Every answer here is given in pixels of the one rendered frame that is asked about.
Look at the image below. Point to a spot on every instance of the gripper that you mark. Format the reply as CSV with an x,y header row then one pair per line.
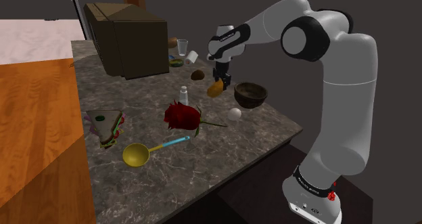
x,y
220,69

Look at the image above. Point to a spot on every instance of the yellow-brown potato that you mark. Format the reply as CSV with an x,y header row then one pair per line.
x,y
215,89

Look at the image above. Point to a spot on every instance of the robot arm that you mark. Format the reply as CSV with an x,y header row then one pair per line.
x,y
349,94

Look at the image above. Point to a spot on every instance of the dark brown bowl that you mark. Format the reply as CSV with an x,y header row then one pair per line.
x,y
250,96

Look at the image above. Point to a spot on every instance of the dark brown potato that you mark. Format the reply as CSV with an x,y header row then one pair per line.
x,y
197,75

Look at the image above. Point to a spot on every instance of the white egg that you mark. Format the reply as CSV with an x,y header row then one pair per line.
x,y
234,114

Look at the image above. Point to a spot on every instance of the white paper roll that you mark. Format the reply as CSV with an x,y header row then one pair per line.
x,y
191,57

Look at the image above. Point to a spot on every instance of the white salt shaker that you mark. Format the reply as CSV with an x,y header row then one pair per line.
x,y
183,97

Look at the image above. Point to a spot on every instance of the green and yellow bowl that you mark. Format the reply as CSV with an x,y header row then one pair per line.
x,y
176,63

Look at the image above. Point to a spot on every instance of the red rose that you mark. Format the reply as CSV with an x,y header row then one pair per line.
x,y
181,117

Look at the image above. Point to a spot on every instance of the clear drinking glass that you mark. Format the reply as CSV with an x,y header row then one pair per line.
x,y
182,47

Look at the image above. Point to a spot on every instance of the small blue object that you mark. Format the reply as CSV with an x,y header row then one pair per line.
x,y
171,57

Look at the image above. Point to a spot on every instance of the brown round bread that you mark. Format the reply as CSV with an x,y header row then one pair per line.
x,y
172,42

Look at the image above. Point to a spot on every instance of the brown microwave oven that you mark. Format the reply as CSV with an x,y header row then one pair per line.
x,y
141,48

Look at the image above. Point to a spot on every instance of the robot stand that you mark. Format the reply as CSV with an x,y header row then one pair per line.
x,y
263,170

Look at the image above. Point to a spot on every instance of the triangular sandwich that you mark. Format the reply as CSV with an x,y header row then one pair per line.
x,y
105,124

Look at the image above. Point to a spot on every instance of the orange wooden cabinet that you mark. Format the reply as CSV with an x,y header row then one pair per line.
x,y
36,134

